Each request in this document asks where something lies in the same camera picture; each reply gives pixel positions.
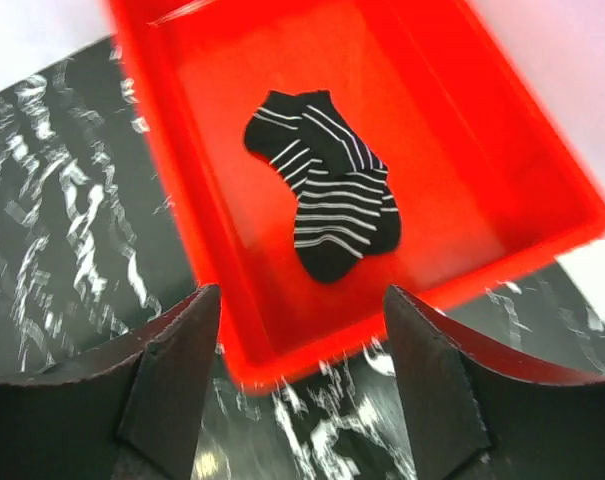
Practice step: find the black striped sock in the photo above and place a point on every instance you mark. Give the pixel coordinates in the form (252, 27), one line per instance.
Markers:
(346, 201)
(272, 134)

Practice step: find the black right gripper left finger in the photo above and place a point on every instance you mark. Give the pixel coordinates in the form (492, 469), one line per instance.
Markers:
(130, 408)

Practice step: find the red plastic bin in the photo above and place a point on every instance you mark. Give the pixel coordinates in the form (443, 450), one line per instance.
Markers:
(487, 190)

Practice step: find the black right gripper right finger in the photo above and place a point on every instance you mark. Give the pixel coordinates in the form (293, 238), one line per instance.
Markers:
(475, 408)

